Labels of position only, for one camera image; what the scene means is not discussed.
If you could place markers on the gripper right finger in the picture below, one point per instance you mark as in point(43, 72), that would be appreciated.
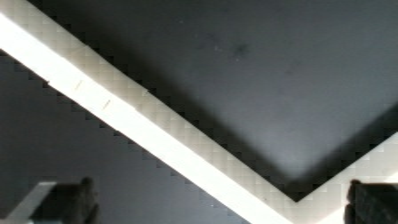
point(372, 207)

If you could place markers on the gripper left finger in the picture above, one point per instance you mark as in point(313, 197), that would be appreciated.
point(59, 203)

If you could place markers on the white U-shaped fence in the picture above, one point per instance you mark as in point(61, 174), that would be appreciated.
point(88, 80)

